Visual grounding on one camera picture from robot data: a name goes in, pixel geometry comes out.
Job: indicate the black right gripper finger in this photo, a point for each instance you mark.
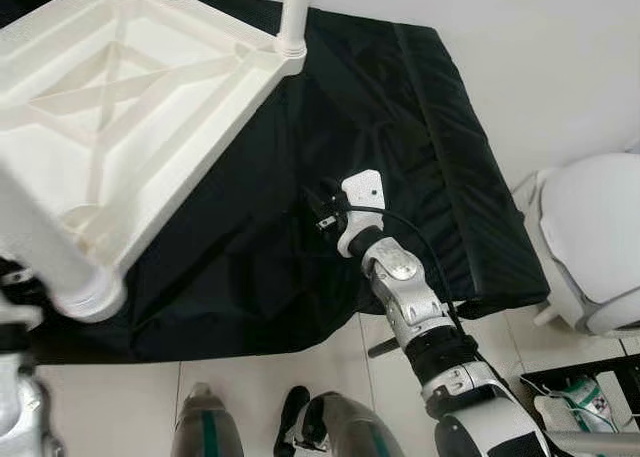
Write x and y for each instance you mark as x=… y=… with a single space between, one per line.
x=316 y=194

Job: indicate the white plastic table leg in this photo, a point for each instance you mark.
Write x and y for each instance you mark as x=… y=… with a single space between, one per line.
x=295 y=12
x=45 y=237

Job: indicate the white plastic table top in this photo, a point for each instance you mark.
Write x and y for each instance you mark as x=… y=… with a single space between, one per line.
x=170 y=137

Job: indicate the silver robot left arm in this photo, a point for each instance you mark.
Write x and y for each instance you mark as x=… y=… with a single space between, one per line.
x=25 y=407

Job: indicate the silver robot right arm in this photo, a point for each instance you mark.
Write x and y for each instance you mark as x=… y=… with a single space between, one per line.
x=420 y=317

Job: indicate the black tablecloth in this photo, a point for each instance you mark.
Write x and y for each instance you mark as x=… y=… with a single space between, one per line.
x=380 y=107

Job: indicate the silver robot left leg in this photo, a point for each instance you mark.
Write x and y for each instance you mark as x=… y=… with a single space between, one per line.
x=205 y=427

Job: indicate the green white device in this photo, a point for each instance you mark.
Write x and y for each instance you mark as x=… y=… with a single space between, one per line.
x=580 y=402

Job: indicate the black flat box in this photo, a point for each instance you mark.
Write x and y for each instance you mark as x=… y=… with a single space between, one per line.
x=610 y=372

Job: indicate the grey metal bar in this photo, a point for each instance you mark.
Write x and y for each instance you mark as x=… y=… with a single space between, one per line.
x=600 y=442

